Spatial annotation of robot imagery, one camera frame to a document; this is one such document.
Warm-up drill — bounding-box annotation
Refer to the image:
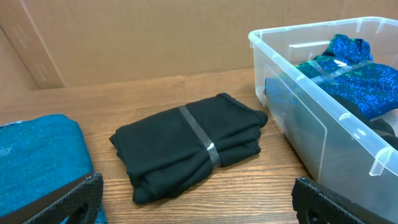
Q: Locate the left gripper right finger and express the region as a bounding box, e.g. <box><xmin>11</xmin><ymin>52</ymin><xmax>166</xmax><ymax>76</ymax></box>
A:
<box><xmin>291</xmin><ymin>177</ymin><xmax>394</xmax><ymax>224</ymax></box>

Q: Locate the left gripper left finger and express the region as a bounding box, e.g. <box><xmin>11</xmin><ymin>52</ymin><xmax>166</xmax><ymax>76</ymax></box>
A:
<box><xmin>1</xmin><ymin>172</ymin><xmax>103</xmax><ymax>224</ymax></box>

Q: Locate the blue denim cloth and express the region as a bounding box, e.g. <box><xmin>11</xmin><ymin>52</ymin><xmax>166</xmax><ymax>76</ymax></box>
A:
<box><xmin>1</xmin><ymin>114</ymin><xmax>107</xmax><ymax>223</ymax></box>

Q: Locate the black cloth with band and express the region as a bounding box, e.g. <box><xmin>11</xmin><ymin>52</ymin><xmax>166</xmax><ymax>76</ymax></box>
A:
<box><xmin>109</xmin><ymin>93</ymin><xmax>268</xmax><ymax>205</ymax></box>

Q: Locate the black cloth bundle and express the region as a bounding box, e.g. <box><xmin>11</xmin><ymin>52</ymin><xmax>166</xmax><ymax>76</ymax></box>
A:
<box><xmin>331</xmin><ymin>95</ymin><xmax>397</xmax><ymax>150</ymax></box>

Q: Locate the shiny blue sequin cloth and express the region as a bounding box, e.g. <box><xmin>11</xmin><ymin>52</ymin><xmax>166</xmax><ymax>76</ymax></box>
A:
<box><xmin>266</xmin><ymin>34</ymin><xmax>398</xmax><ymax>121</ymax></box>

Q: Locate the clear plastic storage bin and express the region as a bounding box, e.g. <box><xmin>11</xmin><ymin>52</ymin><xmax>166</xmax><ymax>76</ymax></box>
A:
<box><xmin>248</xmin><ymin>17</ymin><xmax>397</xmax><ymax>222</ymax></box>

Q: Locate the cardboard wall panel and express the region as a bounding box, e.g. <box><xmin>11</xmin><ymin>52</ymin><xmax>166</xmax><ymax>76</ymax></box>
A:
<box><xmin>1</xmin><ymin>0</ymin><xmax>397</xmax><ymax>89</ymax></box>

